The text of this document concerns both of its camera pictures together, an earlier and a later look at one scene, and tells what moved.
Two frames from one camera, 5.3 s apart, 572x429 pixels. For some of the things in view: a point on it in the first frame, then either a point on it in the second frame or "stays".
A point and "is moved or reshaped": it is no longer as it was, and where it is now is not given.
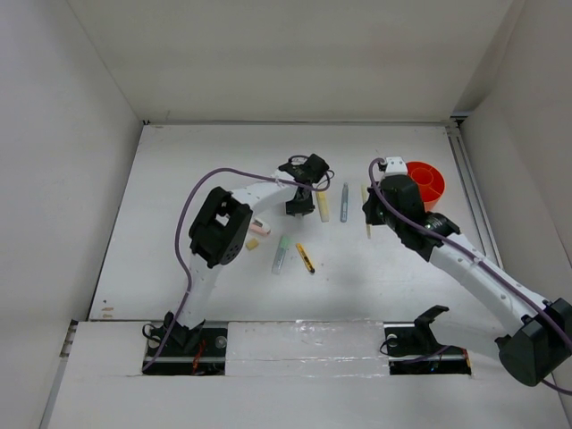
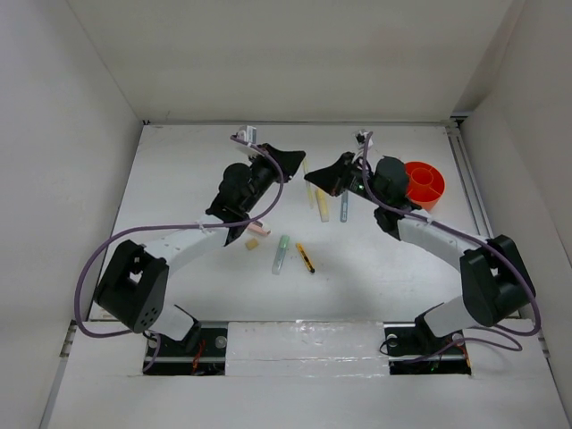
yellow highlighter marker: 322,198 stays
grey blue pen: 344,203 stays
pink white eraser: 260,227 stays
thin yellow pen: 364,189 is moved or reshaped
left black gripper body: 300,206 to 264,175
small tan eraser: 252,244 stays
